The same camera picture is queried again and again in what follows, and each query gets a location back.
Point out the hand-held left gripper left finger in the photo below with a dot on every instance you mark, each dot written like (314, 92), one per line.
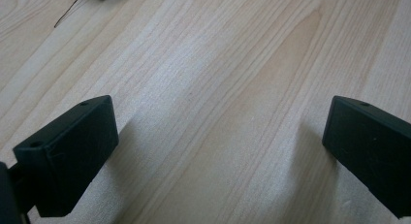
(68, 153)

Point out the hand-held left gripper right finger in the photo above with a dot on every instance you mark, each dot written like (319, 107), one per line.
(371, 146)

